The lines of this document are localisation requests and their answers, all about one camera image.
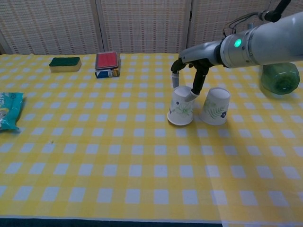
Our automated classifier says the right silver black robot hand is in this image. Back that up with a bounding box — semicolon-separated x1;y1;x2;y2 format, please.
170;41;223;102

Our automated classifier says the white paper cup flower print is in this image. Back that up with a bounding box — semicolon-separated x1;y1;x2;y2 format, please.
167;86;196;126

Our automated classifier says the white paper cup fern print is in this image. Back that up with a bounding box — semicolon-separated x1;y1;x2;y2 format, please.
198;87;232;126

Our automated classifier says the woven folding screen panel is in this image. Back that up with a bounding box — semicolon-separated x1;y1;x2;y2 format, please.
188;0;303;55
97;0;193;54
0;0;104;55

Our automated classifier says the green spray bottle black trigger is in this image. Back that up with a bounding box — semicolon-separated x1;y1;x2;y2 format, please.
259;61;301;96

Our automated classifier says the red blue card box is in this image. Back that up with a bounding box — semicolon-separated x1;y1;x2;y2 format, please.
94;51;121;79

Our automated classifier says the yellow white checked tablecloth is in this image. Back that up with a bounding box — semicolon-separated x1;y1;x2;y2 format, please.
0;53;224;224
177;53;303;227

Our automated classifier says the green yellow sponge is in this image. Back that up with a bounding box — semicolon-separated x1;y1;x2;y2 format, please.
49;56;82;73

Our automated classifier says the teal silver snack bag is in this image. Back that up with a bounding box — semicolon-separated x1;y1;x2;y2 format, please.
0;91;25;132

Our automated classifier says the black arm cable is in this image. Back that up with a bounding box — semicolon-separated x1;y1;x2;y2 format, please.
222;0;292;36

